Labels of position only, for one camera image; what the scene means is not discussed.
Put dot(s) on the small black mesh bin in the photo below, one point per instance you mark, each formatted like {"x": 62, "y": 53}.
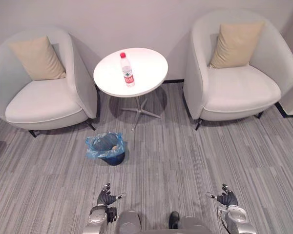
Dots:
{"x": 114, "y": 161}

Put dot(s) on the clear water bottle red cap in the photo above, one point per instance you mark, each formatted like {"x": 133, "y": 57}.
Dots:
{"x": 128, "y": 73}

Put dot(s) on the robot left silver arm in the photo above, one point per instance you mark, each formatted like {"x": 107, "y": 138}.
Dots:
{"x": 97, "y": 215}

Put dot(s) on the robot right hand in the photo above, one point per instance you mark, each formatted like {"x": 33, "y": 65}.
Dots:
{"x": 228, "y": 198}

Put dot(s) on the round white tea table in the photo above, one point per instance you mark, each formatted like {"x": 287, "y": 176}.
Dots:
{"x": 146, "y": 68}

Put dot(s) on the robot silver lower body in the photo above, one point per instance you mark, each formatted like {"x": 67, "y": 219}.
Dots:
{"x": 129, "y": 221}

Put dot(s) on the crumpled beige paper ball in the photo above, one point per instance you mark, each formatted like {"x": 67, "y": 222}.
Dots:
{"x": 114, "y": 147}

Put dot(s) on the beige square cushion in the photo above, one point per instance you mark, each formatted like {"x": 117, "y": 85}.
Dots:
{"x": 235, "y": 46}
{"x": 39, "y": 58}

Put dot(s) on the light grey armchair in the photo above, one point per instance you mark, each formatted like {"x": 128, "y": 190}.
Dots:
{"x": 44, "y": 102}
{"x": 236, "y": 92}

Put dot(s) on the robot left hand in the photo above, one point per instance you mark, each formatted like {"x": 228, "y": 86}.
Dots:
{"x": 106, "y": 198}

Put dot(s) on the blue plastic bin bag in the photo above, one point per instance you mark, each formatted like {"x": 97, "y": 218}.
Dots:
{"x": 92, "y": 151}

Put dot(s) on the robot right silver arm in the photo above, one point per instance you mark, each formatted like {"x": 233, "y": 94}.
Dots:
{"x": 238, "y": 217}

